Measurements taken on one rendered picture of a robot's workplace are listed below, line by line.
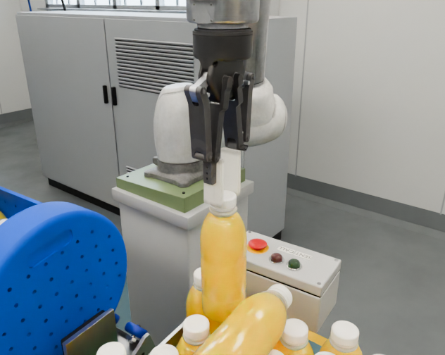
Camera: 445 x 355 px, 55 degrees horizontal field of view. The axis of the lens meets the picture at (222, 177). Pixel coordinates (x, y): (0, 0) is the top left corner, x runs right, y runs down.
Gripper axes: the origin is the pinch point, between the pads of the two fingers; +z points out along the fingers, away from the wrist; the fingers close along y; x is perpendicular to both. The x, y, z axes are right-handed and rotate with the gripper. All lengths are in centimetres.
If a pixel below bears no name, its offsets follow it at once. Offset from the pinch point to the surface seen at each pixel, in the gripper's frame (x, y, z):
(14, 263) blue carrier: -22.3, 20.2, 11.4
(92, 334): -16.9, 12.9, 27.3
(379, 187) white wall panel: -34, -264, 108
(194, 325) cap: 0.4, 7.9, 20.7
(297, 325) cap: 12.8, -0.6, 20.7
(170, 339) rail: -9.8, 2.1, 33.1
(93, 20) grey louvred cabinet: -198, -149, -9
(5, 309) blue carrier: -22.2, 22.8, 17.9
